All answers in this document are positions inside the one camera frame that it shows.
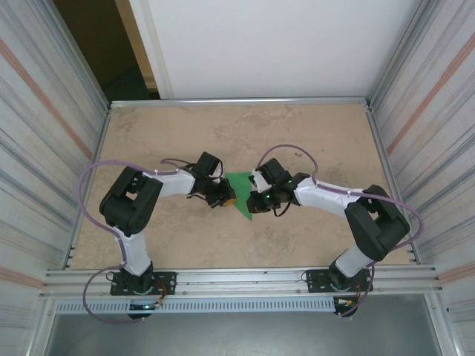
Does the green cloth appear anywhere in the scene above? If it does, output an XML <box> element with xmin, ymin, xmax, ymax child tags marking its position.
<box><xmin>225</xmin><ymin>171</ymin><xmax>257</xmax><ymax>223</ymax></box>

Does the grey metal lower panel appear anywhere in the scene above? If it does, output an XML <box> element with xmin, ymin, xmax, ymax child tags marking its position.
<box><xmin>31</xmin><ymin>296</ymin><xmax>461</xmax><ymax>356</ymax></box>

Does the striped metal side panel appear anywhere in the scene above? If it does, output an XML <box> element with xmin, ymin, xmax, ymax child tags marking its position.
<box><xmin>0</xmin><ymin>0</ymin><xmax>112</xmax><ymax>356</ymax></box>
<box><xmin>369</xmin><ymin>0</ymin><xmax>475</xmax><ymax>356</ymax></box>

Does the aluminium table end rail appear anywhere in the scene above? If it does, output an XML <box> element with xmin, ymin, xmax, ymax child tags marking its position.
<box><xmin>109</xmin><ymin>96</ymin><xmax>372</xmax><ymax>109</ymax></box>

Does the long aluminium mounting rail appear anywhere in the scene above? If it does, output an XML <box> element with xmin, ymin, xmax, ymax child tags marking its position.
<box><xmin>42</xmin><ymin>267</ymin><xmax>445</xmax><ymax>300</ymax></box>

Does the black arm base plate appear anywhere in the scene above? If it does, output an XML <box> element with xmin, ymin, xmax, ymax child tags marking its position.
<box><xmin>306</xmin><ymin>268</ymin><xmax>373</xmax><ymax>294</ymax></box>
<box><xmin>110</xmin><ymin>271</ymin><xmax>177</xmax><ymax>297</ymax></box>

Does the slotted grey cable duct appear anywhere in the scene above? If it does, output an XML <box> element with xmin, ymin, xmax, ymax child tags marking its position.
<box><xmin>54</xmin><ymin>299</ymin><xmax>335</xmax><ymax>313</ymax></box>

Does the aluminium side rail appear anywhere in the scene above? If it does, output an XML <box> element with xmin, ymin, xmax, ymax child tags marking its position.
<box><xmin>364</xmin><ymin>103</ymin><xmax>419</xmax><ymax>266</ymax></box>
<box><xmin>66</xmin><ymin>105</ymin><xmax>113</xmax><ymax>270</ymax></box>

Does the red and yellow wire bundle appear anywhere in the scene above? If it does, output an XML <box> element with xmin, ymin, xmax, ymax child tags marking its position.
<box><xmin>333</xmin><ymin>282</ymin><xmax>367</xmax><ymax>309</ymax></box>
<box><xmin>152</xmin><ymin>280</ymin><xmax>168</xmax><ymax>309</ymax></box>

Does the white door frame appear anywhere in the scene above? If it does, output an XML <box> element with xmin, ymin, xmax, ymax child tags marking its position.
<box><xmin>114</xmin><ymin>0</ymin><xmax>175</xmax><ymax>100</ymax></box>

